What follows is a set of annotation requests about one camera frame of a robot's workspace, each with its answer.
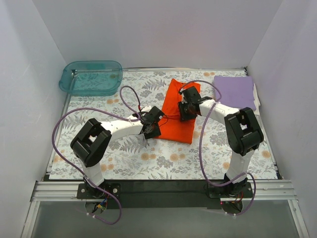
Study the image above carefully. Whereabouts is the orange t-shirt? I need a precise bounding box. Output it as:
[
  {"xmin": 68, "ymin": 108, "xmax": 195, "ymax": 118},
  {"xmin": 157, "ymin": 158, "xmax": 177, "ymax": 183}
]
[{"xmin": 156, "ymin": 78, "xmax": 195, "ymax": 144}]

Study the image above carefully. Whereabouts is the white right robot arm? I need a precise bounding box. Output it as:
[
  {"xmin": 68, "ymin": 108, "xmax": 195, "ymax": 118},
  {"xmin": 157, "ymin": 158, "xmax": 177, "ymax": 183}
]
[{"xmin": 178, "ymin": 86, "xmax": 264, "ymax": 197}]

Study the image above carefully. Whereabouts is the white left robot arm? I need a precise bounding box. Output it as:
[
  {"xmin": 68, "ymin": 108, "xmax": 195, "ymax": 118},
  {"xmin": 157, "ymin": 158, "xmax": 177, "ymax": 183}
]
[{"xmin": 70, "ymin": 106, "xmax": 164, "ymax": 198}]

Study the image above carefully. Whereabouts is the floral table mat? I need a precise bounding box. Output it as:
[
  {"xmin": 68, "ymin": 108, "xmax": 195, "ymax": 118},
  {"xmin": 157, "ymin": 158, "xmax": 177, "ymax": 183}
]
[{"xmin": 46, "ymin": 69, "xmax": 277, "ymax": 180}]

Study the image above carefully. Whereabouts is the purple folded t-shirt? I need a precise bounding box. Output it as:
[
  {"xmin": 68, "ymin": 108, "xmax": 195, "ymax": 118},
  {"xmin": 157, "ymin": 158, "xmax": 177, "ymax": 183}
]
[{"xmin": 213, "ymin": 76, "xmax": 256, "ymax": 111}]

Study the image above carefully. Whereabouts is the white folded t-shirt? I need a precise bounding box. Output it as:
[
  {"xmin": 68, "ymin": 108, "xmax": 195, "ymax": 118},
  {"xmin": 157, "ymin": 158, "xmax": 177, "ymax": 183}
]
[{"xmin": 253, "ymin": 84, "xmax": 261, "ymax": 116}]

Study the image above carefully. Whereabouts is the teal plastic bin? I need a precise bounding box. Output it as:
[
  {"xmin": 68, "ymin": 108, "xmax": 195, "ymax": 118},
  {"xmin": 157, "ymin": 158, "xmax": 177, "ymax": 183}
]
[{"xmin": 59, "ymin": 60, "xmax": 123, "ymax": 97}]

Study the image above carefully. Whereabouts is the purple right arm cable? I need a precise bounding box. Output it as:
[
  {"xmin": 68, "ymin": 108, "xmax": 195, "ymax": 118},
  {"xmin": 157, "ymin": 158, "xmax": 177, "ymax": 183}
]
[{"xmin": 177, "ymin": 79, "xmax": 257, "ymax": 217}]

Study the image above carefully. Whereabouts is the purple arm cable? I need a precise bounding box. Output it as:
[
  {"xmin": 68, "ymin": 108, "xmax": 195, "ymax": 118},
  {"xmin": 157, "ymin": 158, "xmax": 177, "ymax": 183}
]
[
  {"xmin": 52, "ymin": 85, "xmax": 149, "ymax": 225},
  {"xmin": 177, "ymin": 79, "xmax": 257, "ymax": 217}
]

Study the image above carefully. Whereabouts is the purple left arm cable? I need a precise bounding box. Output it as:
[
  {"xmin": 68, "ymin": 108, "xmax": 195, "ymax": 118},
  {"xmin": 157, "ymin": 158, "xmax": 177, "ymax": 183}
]
[{"xmin": 52, "ymin": 85, "xmax": 149, "ymax": 225}]

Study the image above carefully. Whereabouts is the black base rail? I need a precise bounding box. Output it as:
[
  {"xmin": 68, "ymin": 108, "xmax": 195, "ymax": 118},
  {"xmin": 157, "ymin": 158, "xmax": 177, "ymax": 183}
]
[{"xmin": 76, "ymin": 179, "xmax": 255, "ymax": 210}]

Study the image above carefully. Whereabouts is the aluminium table frame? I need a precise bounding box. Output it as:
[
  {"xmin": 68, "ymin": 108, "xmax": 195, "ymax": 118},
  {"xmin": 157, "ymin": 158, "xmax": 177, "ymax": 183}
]
[{"xmin": 22, "ymin": 179, "xmax": 309, "ymax": 238}]

